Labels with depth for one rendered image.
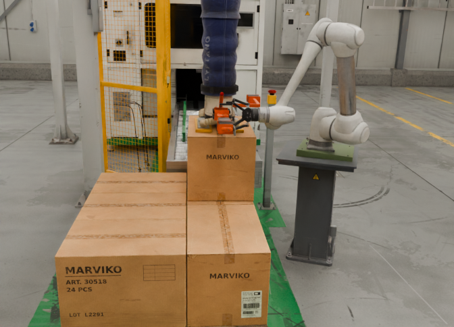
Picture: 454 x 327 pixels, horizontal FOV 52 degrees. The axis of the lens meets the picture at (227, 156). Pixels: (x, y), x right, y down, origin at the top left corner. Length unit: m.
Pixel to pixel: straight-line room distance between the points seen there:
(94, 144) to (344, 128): 2.17
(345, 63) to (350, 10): 9.87
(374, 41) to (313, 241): 9.99
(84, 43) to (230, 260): 2.38
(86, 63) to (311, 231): 2.22
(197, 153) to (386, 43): 10.63
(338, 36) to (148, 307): 1.75
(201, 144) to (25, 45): 10.40
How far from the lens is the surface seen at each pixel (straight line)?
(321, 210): 3.19
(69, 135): 6.45
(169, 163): 3.35
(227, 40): 2.78
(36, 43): 12.73
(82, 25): 3.99
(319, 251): 3.32
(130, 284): 2.30
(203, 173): 2.74
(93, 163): 4.17
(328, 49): 6.29
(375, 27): 12.87
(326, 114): 3.05
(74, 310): 2.42
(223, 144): 2.69
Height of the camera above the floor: 1.60
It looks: 17 degrees down
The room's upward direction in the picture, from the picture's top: 1 degrees clockwise
